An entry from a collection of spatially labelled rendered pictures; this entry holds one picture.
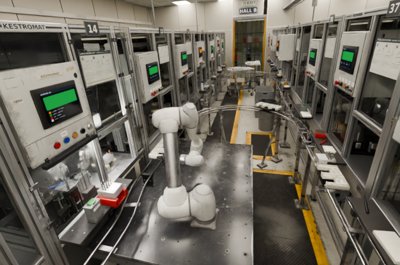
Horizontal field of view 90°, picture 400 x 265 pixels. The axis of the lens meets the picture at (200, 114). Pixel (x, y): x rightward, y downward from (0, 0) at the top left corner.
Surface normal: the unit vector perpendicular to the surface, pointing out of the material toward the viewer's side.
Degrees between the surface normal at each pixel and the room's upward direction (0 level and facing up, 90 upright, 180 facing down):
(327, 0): 90
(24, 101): 90
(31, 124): 90
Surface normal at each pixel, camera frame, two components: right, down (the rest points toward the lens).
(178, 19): -0.23, 0.36
